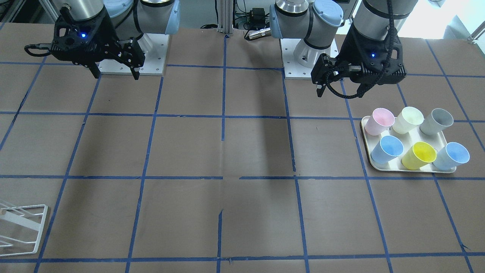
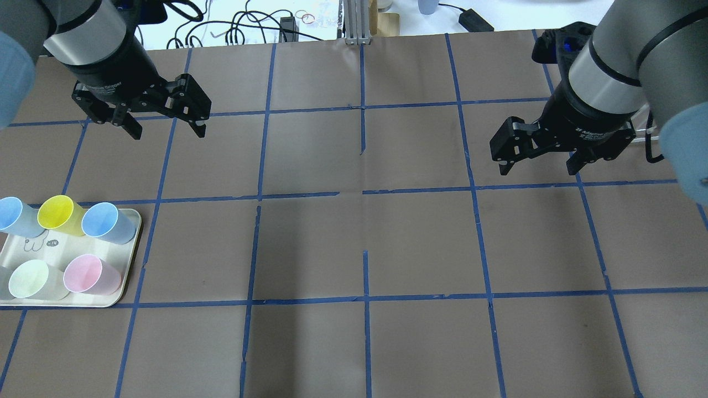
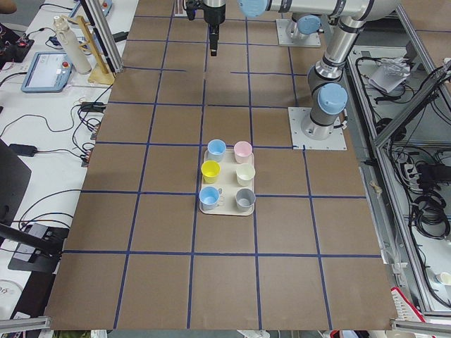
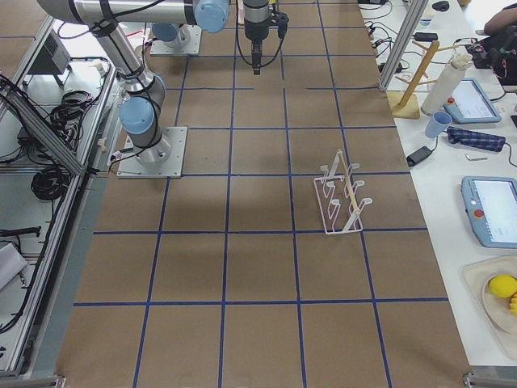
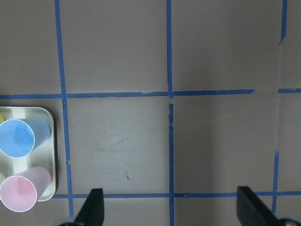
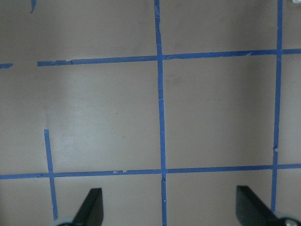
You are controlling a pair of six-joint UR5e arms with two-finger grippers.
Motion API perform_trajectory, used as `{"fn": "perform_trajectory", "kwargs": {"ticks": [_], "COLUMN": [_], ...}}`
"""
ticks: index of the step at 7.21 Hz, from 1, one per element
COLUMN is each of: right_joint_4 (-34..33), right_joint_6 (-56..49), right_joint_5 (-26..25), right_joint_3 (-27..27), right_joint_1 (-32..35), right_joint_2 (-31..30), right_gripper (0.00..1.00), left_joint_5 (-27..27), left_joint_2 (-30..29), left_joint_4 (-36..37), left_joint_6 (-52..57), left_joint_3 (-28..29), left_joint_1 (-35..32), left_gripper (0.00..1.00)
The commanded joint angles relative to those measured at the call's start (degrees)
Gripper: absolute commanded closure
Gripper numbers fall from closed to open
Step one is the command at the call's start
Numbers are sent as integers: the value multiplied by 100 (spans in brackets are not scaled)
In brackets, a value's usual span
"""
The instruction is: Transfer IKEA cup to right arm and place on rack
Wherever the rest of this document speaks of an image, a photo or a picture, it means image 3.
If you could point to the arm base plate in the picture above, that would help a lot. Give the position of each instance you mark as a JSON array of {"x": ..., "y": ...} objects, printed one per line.
[
  {"x": 289, "y": 35},
  {"x": 306, "y": 135}
]

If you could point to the grey plastic cup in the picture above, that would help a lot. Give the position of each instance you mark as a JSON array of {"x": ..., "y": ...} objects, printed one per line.
[{"x": 245, "y": 199}]

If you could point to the yellow plastic cup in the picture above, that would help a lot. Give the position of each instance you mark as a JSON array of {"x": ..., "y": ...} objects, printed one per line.
[{"x": 210, "y": 171}]

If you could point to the beige plastic tray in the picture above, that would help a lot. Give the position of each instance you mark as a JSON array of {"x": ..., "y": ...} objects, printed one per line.
[{"x": 227, "y": 186}]

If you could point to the light blue plastic cup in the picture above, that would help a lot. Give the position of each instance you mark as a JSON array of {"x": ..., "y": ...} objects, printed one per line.
[{"x": 216, "y": 150}]

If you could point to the light blue front cup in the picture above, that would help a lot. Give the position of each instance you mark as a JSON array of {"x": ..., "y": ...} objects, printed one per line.
[{"x": 209, "y": 198}]

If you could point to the cream plastic cup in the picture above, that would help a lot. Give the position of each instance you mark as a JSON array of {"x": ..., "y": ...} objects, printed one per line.
[{"x": 245, "y": 174}]

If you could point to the black power adapter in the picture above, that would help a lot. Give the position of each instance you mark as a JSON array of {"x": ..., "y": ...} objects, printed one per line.
[{"x": 23, "y": 149}]

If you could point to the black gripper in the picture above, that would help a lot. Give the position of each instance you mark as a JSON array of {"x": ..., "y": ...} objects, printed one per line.
[{"x": 215, "y": 15}]

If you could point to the beige water bottle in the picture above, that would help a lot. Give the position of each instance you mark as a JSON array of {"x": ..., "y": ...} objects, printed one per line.
[{"x": 71, "y": 46}]

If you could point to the blue teach pendant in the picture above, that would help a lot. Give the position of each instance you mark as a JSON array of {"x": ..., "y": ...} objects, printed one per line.
[{"x": 49, "y": 72}]

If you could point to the black monitor stand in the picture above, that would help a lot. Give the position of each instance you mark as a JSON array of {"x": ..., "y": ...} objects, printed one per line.
[{"x": 39, "y": 247}]

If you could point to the crumpled white paper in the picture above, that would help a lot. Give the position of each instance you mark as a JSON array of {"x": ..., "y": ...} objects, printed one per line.
[{"x": 390, "y": 74}]

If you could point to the wooden cup stand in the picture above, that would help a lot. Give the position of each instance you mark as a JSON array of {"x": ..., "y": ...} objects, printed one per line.
[{"x": 100, "y": 73}]

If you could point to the pink plastic cup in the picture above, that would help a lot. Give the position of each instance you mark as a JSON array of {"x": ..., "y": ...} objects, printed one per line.
[{"x": 242, "y": 151}]

